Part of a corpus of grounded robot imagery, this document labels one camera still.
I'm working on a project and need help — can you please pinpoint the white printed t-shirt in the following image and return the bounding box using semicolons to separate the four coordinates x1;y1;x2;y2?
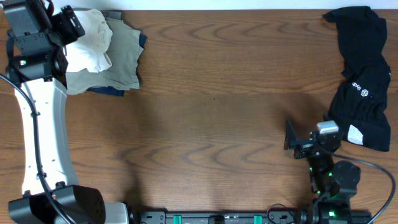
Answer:
66;9;113;73

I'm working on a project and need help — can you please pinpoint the khaki folded garment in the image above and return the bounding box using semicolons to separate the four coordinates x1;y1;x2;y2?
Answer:
67;18;144;95

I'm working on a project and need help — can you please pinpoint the grey folded garment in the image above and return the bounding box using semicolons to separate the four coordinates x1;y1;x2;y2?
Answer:
101;11;123;20

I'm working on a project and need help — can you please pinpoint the black logo t-shirt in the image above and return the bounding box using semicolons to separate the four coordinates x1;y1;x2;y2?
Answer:
323;6;391;152

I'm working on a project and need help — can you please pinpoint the dark blue folded garment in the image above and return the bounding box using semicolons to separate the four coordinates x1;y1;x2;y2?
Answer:
87;34;147;97

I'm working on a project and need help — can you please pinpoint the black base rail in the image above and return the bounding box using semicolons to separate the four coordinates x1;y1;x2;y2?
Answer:
129;204;372;224

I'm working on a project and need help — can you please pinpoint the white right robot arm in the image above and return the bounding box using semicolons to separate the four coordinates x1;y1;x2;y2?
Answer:
285;132;371;224

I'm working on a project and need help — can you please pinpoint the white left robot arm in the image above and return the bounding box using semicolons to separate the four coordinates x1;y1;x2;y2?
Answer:
2;1;295;224

